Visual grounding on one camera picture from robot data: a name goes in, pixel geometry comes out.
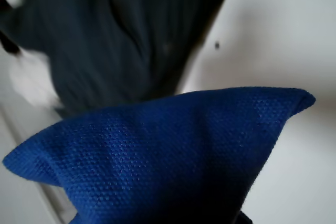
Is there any blue bean bag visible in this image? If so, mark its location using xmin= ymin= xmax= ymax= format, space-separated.
xmin=1 ymin=86 xmax=317 ymax=224

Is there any person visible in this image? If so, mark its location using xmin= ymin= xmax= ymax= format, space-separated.
xmin=0 ymin=0 xmax=238 ymax=120

